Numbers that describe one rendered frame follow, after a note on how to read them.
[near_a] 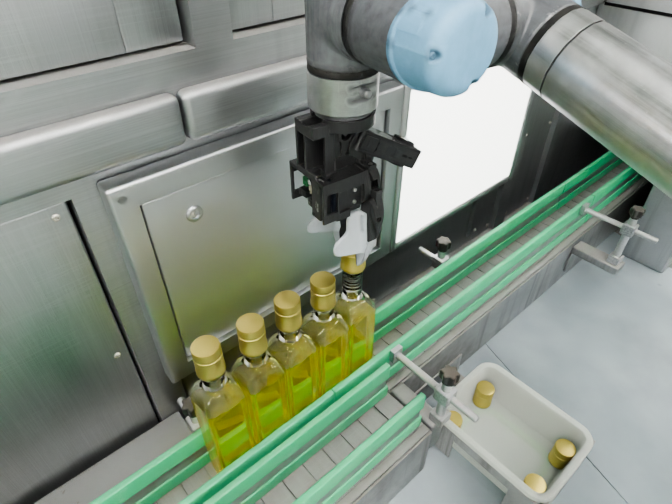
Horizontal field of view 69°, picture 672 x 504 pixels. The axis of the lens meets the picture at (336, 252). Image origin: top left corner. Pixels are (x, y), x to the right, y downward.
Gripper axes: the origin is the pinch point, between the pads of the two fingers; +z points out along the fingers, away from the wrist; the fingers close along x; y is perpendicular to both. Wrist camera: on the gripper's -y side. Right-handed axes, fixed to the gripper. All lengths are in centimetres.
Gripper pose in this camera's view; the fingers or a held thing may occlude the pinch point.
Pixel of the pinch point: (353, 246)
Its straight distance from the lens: 66.0
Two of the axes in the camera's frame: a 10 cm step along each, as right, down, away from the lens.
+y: -8.1, 3.7, -4.5
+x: 5.8, 5.1, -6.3
